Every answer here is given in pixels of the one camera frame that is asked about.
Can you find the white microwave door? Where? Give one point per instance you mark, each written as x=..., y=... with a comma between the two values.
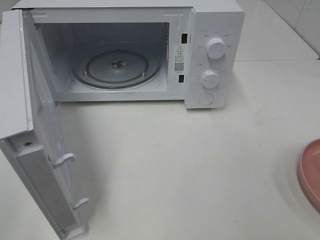
x=31, y=137

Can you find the white round door-release button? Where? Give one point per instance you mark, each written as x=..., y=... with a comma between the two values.
x=206, y=99

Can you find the glass microwave turntable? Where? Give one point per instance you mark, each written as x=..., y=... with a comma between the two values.
x=116, y=65

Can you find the pink round plate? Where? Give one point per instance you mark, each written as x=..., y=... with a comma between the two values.
x=308, y=171

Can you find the white microwave oven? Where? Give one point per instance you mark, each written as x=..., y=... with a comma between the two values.
x=70, y=25

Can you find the white warning label sticker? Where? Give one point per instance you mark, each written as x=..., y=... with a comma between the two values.
x=179, y=58

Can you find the white microwave knob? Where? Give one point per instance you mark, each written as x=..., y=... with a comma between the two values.
x=215, y=47
x=210, y=79

